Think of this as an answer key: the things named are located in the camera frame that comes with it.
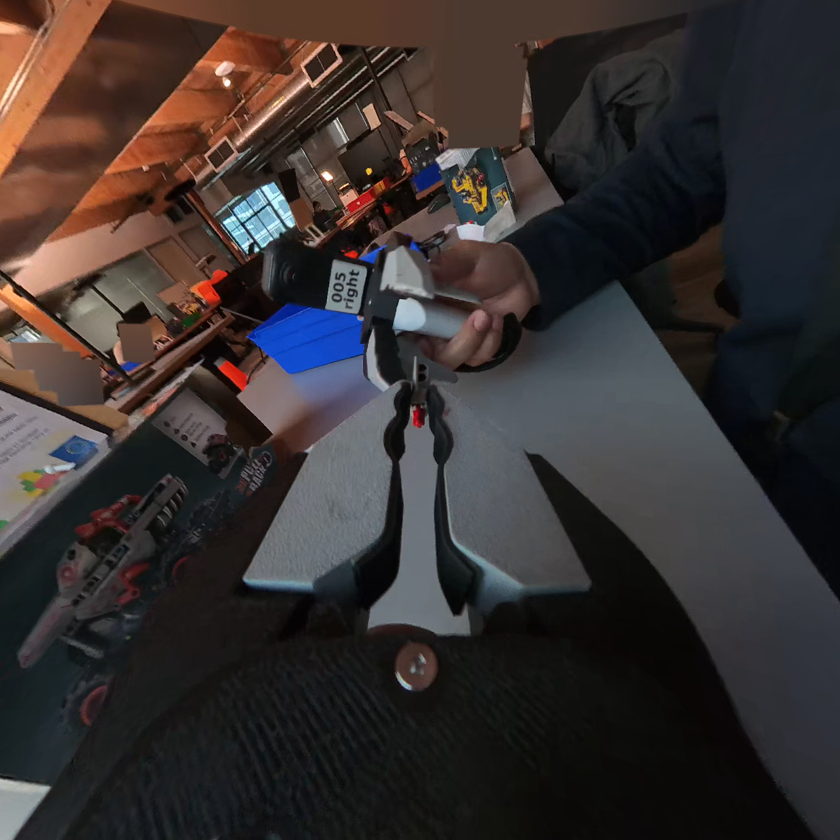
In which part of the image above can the monster truck lego box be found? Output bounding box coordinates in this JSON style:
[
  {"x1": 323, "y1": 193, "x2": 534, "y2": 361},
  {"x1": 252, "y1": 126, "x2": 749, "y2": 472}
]
[{"x1": 0, "y1": 386, "x2": 309, "y2": 786}]

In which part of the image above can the white paper sheet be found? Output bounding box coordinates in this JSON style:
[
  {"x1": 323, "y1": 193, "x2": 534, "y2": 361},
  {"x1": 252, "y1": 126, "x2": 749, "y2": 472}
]
[{"x1": 455, "y1": 202, "x2": 521, "y2": 245}]

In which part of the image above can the yellow vehicle lego box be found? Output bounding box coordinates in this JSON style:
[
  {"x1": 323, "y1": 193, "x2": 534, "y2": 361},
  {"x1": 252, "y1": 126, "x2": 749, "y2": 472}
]
[{"x1": 437, "y1": 147, "x2": 517, "y2": 228}]

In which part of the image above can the person's right forearm navy sleeve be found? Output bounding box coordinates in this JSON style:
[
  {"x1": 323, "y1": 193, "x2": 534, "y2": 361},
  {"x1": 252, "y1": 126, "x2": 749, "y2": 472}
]
[{"x1": 505, "y1": 98, "x2": 731, "y2": 330}]

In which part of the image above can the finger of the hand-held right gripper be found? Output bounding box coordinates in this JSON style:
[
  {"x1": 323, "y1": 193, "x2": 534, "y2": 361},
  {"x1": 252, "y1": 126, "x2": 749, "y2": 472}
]
[
  {"x1": 379, "y1": 246, "x2": 435, "y2": 298},
  {"x1": 364, "y1": 318, "x2": 460, "y2": 392}
]

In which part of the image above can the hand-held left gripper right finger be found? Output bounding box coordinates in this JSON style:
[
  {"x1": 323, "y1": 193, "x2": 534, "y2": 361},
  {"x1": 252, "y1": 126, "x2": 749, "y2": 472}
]
[{"x1": 427, "y1": 385, "x2": 593, "y2": 616}]

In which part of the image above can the white printed sign board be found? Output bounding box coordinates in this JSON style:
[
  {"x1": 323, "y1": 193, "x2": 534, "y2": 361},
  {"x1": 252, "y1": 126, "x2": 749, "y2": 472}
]
[{"x1": 0, "y1": 384, "x2": 112, "y2": 559}]

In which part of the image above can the grey lego piece red pin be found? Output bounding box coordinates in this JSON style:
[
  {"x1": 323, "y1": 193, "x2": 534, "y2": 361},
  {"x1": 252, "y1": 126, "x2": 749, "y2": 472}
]
[{"x1": 409, "y1": 357, "x2": 435, "y2": 429}]

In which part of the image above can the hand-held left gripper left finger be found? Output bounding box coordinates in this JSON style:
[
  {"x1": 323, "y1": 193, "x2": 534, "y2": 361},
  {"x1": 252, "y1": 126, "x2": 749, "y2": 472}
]
[{"x1": 243, "y1": 384, "x2": 412, "y2": 611}]

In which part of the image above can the person's right hand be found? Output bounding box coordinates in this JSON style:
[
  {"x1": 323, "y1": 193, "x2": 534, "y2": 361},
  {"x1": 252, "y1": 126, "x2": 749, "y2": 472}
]
[{"x1": 419, "y1": 239, "x2": 540, "y2": 368}]

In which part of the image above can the blue plastic bin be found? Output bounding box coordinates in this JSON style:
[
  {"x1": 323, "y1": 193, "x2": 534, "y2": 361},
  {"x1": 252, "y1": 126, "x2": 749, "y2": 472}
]
[{"x1": 247, "y1": 246, "x2": 389, "y2": 375}]

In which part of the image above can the dark jacket on chair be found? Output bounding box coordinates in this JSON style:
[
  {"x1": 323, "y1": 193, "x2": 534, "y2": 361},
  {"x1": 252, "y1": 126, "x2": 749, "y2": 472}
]
[{"x1": 543, "y1": 29, "x2": 680, "y2": 193}]

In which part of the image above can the person's dark navy torso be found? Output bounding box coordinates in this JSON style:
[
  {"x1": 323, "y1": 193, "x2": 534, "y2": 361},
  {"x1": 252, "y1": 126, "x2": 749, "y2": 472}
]
[{"x1": 679, "y1": 0, "x2": 840, "y2": 611}]

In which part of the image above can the large paned window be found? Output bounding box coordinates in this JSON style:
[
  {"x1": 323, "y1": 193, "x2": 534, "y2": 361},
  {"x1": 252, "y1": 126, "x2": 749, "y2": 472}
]
[{"x1": 220, "y1": 182, "x2": 298, "y2": 256}]

